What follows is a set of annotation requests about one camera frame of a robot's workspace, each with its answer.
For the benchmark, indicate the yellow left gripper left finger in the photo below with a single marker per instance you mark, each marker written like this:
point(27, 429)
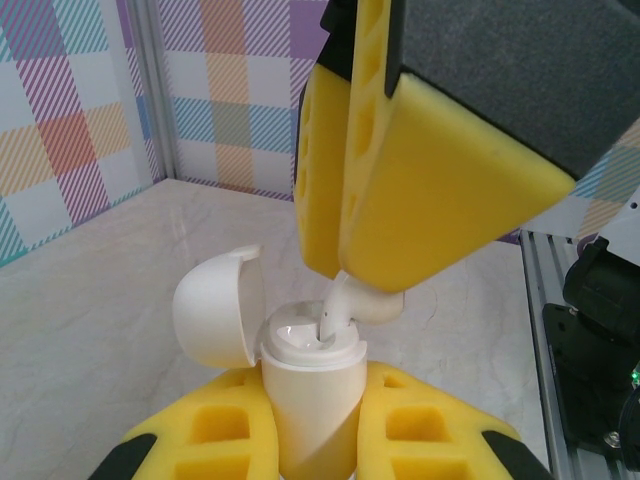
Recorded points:
point(210, 430)

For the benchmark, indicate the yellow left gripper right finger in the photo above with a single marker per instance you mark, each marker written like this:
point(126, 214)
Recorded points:
point(425, 435)

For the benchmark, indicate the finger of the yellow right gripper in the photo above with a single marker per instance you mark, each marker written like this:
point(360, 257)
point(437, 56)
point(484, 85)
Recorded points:
point(320, 200)
point(440, 200)

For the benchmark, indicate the white earbud charging case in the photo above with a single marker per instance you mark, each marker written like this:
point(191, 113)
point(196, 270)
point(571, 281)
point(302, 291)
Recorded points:
point(310, 400)

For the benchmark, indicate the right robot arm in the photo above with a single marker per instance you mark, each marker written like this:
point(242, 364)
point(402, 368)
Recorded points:
point(600, 280)

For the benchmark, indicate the aluminium mounting rail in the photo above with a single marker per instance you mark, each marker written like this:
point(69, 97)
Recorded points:
point(537, 300)

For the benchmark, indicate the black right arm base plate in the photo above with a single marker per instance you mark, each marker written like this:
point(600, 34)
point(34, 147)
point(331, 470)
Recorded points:
point(575, 360)

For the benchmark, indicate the aluminium frame post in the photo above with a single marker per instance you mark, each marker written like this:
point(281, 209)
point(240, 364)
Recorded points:
point(150, 90)

